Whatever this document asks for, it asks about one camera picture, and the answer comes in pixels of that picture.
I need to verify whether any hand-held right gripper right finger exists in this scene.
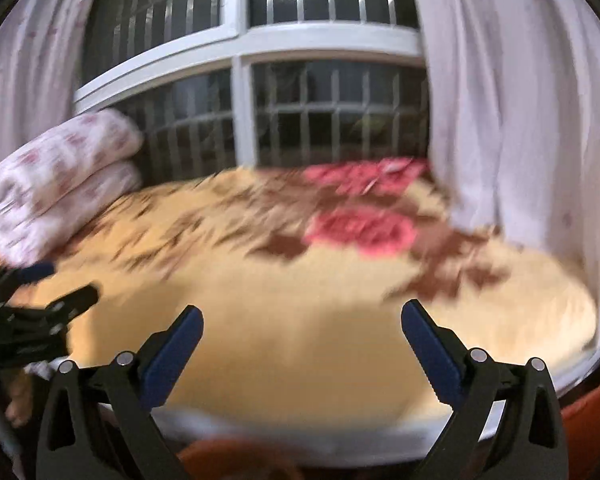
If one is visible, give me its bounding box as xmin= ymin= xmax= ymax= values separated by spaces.
xmin=401 ymin=299 xmax=568 ymax=480

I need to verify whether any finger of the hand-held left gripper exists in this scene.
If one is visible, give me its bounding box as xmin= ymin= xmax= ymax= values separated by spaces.
xmin=0 ymin=261 xmax=56 ymax=302
xmin=7 ymin=285 xmax=100 ymax=335

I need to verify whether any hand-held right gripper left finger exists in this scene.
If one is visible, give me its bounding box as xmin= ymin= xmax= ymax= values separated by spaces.
xmin=36 ymin=305 xmax=205 ymax=480

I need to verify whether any person's left hand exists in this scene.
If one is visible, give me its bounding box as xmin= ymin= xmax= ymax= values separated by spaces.
xmin=4 ymin=367 xmax=37 ymax=428

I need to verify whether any pink floral folded quilt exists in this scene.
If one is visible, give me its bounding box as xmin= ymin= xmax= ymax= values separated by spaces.
xmin=0 ymin=109 xmax=145 ymax=241
xmin=0 ymin=162 xmax=143 ymax=267

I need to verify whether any yellow floral blanket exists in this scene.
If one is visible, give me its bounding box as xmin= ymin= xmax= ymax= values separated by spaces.
xmin=0 ymin=157 xmax=600 ymax=423

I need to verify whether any white bed mattress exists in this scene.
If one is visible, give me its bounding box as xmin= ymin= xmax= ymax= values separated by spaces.
xmin=25 ymin=340 xmax=600 ymax=468

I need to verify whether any orange red plastic object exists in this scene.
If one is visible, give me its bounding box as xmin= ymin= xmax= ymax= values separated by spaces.
xmin=560 ymin=377 xmax=600 ymax=480

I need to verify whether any white floral curtain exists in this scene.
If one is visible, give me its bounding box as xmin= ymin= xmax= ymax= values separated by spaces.
xmin=0 ymin=0 xmax=108 ymax=181
xmin=405 ymin=0 xmax=600 ymax=361

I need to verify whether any window with metal grille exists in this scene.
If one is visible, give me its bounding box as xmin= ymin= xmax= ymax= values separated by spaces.
xmin=72 ymin=0 xmax=433 ymax=183

